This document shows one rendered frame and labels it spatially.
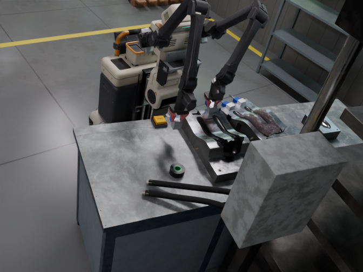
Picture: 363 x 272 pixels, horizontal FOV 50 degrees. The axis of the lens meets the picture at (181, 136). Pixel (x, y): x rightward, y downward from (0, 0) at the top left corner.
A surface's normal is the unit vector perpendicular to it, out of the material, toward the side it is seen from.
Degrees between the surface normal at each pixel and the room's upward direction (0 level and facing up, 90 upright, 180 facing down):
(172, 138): 0
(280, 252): 0
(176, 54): 90
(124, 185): 0
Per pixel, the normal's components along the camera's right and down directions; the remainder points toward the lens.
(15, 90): 0.18, -0.75
